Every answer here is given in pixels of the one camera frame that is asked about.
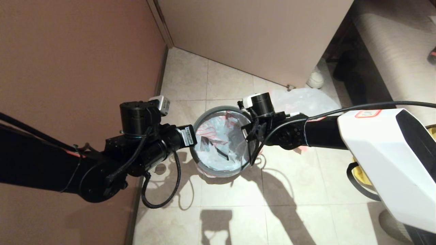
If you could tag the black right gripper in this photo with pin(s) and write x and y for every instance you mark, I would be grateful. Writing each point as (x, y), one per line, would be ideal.
(257, 131)

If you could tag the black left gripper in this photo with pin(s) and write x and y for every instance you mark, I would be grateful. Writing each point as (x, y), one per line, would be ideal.
(177, 141)

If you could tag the white red-printed plastic bag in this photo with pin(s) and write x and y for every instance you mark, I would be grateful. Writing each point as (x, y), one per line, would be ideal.
(221, 156)

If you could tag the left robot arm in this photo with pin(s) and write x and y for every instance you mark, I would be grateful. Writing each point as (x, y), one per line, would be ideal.
(34, 160)

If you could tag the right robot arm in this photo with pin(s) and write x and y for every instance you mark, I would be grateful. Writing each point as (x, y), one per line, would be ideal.
(374, 153)

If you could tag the yellow fabric bag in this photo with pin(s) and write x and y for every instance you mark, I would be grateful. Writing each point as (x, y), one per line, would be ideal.
(362, 177)

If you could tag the round metal floor disc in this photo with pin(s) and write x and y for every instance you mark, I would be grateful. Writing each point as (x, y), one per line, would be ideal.
(160, 168)

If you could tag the small metal cabinet foot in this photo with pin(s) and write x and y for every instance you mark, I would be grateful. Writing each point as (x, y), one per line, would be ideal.
(291, 86)

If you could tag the white round fluffy object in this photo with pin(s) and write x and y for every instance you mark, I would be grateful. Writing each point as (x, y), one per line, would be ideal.
(315, 79)

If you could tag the white cabinet door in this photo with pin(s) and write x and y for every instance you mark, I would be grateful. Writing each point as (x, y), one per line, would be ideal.
(255, 34)

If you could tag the beige woodgrain table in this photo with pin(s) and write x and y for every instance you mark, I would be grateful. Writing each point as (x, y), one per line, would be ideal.
(402, 51)

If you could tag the ribbed cream vase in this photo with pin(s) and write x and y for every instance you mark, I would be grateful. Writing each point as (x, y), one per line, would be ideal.
(391, 228)

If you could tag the red black object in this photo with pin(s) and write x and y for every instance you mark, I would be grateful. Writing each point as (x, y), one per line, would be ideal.
(432, 56)

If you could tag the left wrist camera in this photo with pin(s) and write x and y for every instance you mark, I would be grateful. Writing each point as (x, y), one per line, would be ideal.
(161, 104)

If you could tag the grey door frame strip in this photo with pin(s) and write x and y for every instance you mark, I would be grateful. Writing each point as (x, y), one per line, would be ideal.
(160, 21)

